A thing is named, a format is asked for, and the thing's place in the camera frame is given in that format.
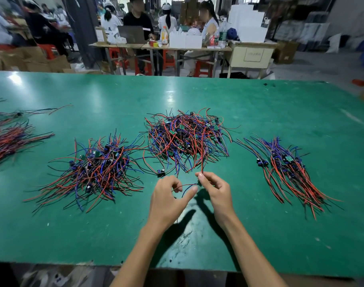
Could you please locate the person's right hand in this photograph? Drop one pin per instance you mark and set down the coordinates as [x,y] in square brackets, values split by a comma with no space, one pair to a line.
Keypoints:
[219,199]

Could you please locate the person's left hand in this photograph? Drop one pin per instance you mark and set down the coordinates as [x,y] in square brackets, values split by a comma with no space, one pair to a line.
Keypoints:
[167,207]

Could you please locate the person's right forearm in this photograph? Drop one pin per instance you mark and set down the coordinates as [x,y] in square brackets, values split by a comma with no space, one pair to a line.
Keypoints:
[251,257]

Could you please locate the person's left forearm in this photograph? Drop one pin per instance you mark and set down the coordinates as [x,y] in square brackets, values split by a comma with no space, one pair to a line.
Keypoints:
[140,260]

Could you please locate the red plastic stool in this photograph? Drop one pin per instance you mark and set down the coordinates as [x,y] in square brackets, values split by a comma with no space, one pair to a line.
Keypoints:
[47,51]
[169,59]
[204,70]
[117,58]

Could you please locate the cream cabinet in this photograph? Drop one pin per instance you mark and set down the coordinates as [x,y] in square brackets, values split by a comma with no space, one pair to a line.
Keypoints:
[252,56]

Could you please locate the brown cardboard box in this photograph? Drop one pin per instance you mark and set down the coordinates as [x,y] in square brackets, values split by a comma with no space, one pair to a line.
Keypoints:
[285,52]

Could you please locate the long wooden work table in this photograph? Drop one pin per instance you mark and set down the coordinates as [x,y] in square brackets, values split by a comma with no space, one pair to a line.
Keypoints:
[158,46]

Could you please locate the row of white containers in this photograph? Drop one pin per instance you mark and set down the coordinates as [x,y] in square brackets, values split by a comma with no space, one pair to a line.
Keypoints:
[185,40]

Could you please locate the dark blue bag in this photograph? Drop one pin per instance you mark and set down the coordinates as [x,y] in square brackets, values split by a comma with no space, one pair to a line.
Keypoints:
[233,34]

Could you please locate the grey laptop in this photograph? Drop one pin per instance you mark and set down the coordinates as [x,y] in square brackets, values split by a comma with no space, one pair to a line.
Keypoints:
[131,34]

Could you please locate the stack of white boxes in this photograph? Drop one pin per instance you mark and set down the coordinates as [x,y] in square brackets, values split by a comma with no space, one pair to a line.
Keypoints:
[249,22]

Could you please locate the small red floor object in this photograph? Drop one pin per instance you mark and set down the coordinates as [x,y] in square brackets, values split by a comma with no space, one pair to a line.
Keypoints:
[360,82]

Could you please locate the dark pillar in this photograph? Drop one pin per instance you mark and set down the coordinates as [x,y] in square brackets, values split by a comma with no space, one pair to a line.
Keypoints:
[85,26]

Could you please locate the row of cardboard boxes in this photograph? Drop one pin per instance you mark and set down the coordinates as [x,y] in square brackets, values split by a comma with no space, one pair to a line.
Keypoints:
[29,59]

